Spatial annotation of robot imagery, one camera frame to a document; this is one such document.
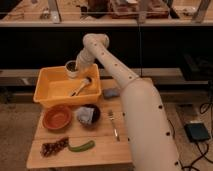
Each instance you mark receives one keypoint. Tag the yellow plastic tray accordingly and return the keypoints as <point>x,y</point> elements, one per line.
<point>55,87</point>

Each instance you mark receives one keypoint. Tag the black foot pedal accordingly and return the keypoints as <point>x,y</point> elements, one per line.
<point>196,132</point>

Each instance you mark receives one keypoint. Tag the brown grape bunch toy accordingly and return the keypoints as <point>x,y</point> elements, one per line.
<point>48,149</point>

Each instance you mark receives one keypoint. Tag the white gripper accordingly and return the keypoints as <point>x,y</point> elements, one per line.
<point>84,60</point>

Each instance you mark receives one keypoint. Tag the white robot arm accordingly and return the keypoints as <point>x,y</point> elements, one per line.
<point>152,145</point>

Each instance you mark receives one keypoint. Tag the blue-grey sponge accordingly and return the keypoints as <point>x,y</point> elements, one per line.
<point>111,93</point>

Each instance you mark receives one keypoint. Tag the silver fork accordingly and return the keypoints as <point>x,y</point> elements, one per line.
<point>115,131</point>

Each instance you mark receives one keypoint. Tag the crumpled grey cloth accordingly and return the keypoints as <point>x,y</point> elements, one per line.
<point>85,115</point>

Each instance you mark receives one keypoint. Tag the green chili pepper toy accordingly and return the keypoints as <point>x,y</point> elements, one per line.
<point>84,147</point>

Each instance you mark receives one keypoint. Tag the white dish brush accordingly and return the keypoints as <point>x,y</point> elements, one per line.
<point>85,82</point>

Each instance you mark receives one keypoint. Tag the white cup green inside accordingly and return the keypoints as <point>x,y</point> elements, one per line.
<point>72,75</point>

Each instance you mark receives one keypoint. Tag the wooden shelf with clutter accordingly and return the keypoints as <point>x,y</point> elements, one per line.
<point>105,13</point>

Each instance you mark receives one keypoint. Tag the small dark metal cup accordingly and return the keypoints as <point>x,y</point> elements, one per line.
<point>71,66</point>

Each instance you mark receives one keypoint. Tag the terracotta orange bowl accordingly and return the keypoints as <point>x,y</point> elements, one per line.
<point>57,117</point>

